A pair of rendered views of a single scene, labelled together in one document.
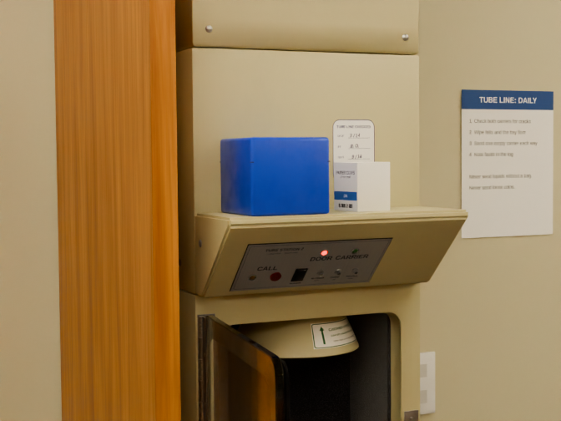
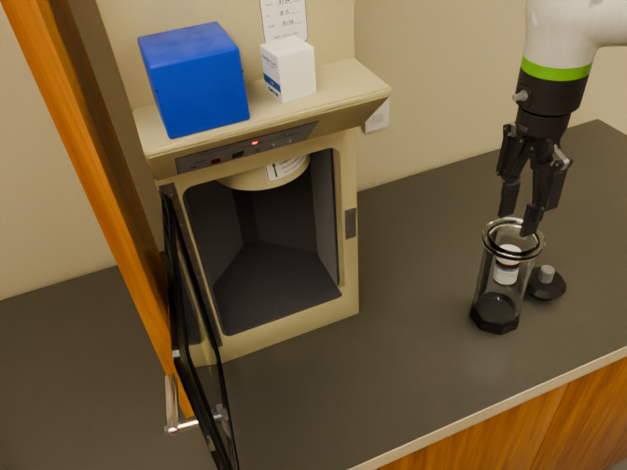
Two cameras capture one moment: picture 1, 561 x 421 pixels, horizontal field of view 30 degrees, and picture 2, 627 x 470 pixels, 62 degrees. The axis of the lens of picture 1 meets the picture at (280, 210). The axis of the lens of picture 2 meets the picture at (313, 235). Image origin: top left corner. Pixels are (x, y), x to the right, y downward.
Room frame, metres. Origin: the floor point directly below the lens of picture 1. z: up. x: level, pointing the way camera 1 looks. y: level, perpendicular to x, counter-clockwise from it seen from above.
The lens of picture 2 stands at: (0.66, -0.18, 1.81)
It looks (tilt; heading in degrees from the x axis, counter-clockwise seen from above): 41 degrees down; 6
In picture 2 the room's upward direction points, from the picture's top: 5 degrees counter-clockwise
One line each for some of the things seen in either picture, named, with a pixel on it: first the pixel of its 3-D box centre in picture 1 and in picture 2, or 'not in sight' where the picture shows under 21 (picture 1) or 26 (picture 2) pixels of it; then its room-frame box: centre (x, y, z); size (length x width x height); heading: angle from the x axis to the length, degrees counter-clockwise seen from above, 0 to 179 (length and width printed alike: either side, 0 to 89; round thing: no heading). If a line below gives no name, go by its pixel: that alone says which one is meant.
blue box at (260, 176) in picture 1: (274, 175); (194, 78); (1.25, 0.01, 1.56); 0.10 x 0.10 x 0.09; 24
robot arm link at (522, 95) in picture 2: not in sight; (548, 87); (1.39, -0.47, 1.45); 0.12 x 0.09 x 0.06; 114
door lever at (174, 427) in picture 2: not in sight; (184, 402); (1.03, 0.05, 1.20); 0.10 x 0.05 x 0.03; 17
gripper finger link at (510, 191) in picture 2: not in sight; (508, 200); (1.42, -0.46, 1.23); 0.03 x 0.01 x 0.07; 114
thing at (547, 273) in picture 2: not in sight; (544, 280); (1.46, -0.59, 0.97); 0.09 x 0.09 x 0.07
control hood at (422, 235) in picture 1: (333, 251); (266, 131); (1.28, -0.06, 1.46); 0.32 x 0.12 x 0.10; 114
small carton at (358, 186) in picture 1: (361, 186); (288, 69); (1.30, -0.10, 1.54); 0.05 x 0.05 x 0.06; 32
